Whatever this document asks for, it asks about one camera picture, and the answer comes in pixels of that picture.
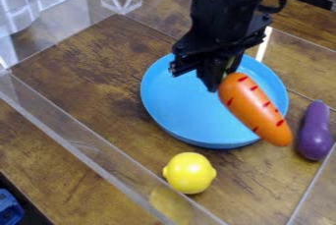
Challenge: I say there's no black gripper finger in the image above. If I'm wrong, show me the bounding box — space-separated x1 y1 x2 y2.
168 55 200 77
198 52 243 92

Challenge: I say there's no yellow toy lemon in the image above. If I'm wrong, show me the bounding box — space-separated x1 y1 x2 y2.
163 152 216 195

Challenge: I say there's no blue round tray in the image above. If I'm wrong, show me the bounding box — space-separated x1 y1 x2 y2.
139 51 291 149

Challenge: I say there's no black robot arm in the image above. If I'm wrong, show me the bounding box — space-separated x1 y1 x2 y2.
170 0 287 92

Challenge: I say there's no purple toy eggplant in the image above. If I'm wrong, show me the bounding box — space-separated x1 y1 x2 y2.
298 100 334 161

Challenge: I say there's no clear acrylic enclosure wall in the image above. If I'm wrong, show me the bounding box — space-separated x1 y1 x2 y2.
0 0 336 225

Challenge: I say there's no blue object at corner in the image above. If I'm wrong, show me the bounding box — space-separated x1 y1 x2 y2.
0 189 26 225

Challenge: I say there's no orange toy carrot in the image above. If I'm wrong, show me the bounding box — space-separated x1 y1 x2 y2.
216 56 295 147

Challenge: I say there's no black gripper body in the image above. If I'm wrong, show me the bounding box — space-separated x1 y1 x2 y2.
171 2 274 66

